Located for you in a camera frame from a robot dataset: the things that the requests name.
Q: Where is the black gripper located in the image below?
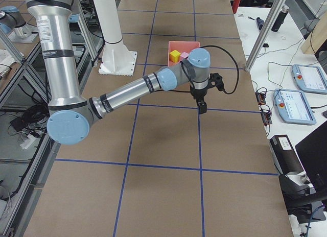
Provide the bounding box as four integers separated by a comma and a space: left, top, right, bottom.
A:
190, 73, 225, 114

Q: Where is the light pink foam block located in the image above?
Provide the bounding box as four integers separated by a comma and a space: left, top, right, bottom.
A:
179, 52, 189, 61

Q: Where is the yellow foam block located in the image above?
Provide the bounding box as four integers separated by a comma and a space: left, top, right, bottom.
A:
169, 50, 181, 63

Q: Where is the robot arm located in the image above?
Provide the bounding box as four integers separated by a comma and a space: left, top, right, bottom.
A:
26, 0, 225, 145

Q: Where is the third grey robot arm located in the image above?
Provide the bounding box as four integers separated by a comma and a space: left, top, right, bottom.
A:
1, 6, 32, 38

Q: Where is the pink plastic bin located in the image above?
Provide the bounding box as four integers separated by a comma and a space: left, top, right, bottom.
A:
168, 41, 200, 66

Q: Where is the near teach pendant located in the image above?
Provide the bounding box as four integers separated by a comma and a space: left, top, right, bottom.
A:
274, 89, 316, 125

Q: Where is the teach pendant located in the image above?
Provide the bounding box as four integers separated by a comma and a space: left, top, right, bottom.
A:
274, 89, 316, 125
292, 64, 326, 94

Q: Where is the black box with label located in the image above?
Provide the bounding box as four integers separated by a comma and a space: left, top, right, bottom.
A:
269, 135, 304, 175

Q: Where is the far teach pendant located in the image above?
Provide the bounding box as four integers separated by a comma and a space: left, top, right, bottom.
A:
292, 64, 326, 94

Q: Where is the black water bottle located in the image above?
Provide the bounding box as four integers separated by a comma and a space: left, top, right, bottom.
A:
271, 5, 289, 32

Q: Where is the red cylinder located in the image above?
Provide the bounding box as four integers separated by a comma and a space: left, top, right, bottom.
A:
232, 0, 241, 14

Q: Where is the black monitor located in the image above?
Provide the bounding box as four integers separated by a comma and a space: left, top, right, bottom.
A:
295, 122, 326, 190

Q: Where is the white power adapter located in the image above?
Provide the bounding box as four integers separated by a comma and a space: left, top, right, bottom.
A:
20, 134, 36, 149

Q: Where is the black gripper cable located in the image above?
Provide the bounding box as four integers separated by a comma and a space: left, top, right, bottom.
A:
163, 44, 240, 95

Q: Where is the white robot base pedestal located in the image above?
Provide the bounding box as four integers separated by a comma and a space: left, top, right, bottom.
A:
93, 0, 137, 76

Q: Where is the aluminium frame post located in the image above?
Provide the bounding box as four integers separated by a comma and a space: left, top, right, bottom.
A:
244, 0, 286, 72

